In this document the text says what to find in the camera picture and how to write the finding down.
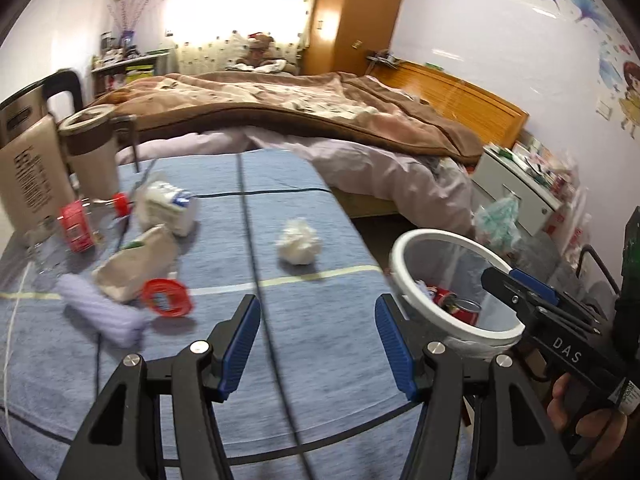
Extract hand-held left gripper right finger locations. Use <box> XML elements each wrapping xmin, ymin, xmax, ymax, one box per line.
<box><xmin>374</xmin><ymin>294</ymin><xmax>576</xmax><ymax>480</ymax></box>

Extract wooden wardrobe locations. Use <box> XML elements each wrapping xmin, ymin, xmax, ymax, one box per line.
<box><xmin>300</xmin><ymin>0</ymin><xmax>412</xmax><ymax>77</ymax></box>

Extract white-rimmed trash bin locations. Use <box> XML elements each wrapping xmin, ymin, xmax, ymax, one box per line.
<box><xmin>389</xmin><ymin>229</ymin><xmax>528</xmax><ymax>361</ymax></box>

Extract white cloth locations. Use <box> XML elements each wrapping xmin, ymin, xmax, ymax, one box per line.
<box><xmin>227</xmin><ymin>57</ymin><xmax>296</xmax><ymax>76</ymax></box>

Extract pink duvet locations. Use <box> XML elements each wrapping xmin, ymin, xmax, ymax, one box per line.
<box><xmin>115</xmin><ymin>127</ymin><xmax>476</xmax><ymax>241</ymax></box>

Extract person's right hand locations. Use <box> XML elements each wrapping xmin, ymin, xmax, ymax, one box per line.
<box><xmin>546</xmin><ymin>372</ymin><xmax>631</xmax><ymax>471</ymax></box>

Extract brown teddy bear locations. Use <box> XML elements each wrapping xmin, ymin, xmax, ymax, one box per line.
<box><xmin>235</xmin><ymin>32</ymin><xmax>276</xmax><ymax>68</ymax></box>

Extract red plastic lid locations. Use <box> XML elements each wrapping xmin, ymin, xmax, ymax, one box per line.
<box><xmin>141</xmin><ymin>278</ymin><xmax>194</xmax><ymax>317</ymax></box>

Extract white and red plastic bags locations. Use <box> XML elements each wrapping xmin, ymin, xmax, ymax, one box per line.
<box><xmin>547</xmin><ymin>187</ymin><xmax>593</xmax><ymax>271</ymax></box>

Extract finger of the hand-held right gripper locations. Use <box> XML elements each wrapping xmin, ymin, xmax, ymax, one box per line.
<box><xmin>509</xmin><ymin>268</ymin><xmax>601</xmax><ymax>334</ymax></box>
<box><xmin>481</xmin><ymin>266</ymin><xmax>544</xmax><ymax>329</ymax></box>

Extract black metal chair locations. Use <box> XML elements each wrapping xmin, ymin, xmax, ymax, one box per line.
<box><xmin>577</xmin><ymin>244</ymin><xmax>626</xmax><ymax>301</ymax></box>

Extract wooden bed frame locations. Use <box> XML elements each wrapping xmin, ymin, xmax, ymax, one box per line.
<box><xmin>332</xmin><ymin>60</ymin><xmax>530</xmax><ymax>218</ymax></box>

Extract grey seat cushion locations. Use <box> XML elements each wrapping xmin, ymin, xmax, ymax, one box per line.
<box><xmin>515</xmin><ymin>245</ymin><xmax>623</xmax><ymax>311</ymax></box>

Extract cluttered desk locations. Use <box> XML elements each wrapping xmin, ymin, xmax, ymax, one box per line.
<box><xmin>90</xmin><ymin>50</ymin><xmax>173</xmax><ymax>96</ymax></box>

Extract white nightstand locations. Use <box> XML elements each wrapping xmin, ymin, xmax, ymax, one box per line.
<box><xmin>470</xmin><ymin>147</ymin><xmax>563</xmax><ymax>238</ymax></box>

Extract clear plastic bottle red label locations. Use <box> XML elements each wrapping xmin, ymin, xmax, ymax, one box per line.
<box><xmin>25</xmin><ymin>191</ymin><xmax>133</xmax><ymax>273</ymax></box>

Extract white tissue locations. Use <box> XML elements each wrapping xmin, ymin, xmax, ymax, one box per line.
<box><xmin>276</xmin><ymin>217</ymin><xmax>321</xmax><ymax>265</ymax></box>

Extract white and brown travel mug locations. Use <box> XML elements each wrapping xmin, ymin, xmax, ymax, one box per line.
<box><xmin>57</xmin><ymin>104</ymin><xmax>141</xmax><ymax>198</ymax></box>

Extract red open-top drink can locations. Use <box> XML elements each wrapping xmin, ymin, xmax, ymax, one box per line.
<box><xmin>431</xmin><ymin>286</ymin><xmax>458</xmax><ymax>311</ymax></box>

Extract red cartoon drink can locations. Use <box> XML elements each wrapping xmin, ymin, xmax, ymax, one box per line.
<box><xmin>446</xmin><ymin>298</ymin><xmax>482</xmax><ymax>328</ymax></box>

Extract green printed plastic bag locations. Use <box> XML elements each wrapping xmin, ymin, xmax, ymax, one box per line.
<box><xmin>472</xmin><ymin>195</ymin><xmax>521</xmax><ymax>251</ymax></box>

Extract pile of small boxes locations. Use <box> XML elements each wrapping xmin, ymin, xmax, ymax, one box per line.
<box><xmin>510</xmin><ymin>140</ymin><xmax>581</xmax><ymax>196</ymax></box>

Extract brown blanket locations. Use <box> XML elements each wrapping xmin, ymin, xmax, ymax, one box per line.
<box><xmin>82</xmin><ymin>71</ymin><xmax>483</xmax><ymax>166</ymax></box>

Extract beige paper packet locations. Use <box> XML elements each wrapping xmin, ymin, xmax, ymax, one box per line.
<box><xmin>91</xmin><ymin>224</ymin><xmax>180</xmax><ymax>303</ymax></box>

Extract white jar with blue label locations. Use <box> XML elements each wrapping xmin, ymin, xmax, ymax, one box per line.
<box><xmin>134</xmin><ymin>180</ymin><xmax>197</xmax><ymax>237</ymax></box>

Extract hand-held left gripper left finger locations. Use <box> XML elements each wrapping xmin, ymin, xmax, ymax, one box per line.
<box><xmin>57</xmin><ymin>294</ymin><xmax>262</xmax><ymax>480</ymax></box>

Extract cartoon wall stickers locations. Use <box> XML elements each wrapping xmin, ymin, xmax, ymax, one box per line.
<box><xmin>535</xmin><ymin>0</ymin><xmax>640</xmax><ymax>141</ymax></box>

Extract white electric kettle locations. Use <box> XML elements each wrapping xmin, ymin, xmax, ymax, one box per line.
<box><xmin>0</xmin><ymin>69</ymin><xmax>83</xmax><ymax>233</ymax></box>

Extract purple dried branches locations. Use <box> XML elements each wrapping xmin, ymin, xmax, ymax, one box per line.
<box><xmin>107</xmin><ymin>0</ymin><xmax>153</xmax><ymax>43</ymax></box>

